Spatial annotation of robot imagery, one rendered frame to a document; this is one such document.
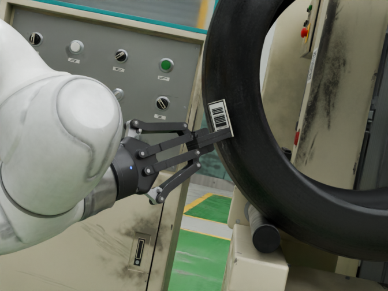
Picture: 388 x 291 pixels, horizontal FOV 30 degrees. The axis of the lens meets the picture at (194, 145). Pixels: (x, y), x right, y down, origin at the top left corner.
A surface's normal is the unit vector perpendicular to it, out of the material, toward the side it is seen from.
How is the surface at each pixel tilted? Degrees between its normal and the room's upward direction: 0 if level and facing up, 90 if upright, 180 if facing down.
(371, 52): 90
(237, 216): 90
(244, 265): 90
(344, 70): 90
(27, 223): 127
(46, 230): 133
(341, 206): 101
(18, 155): 109
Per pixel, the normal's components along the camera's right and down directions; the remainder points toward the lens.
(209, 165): -0.16, 0.02
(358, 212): -0.11, 0.22
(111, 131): 0.82, 0.30
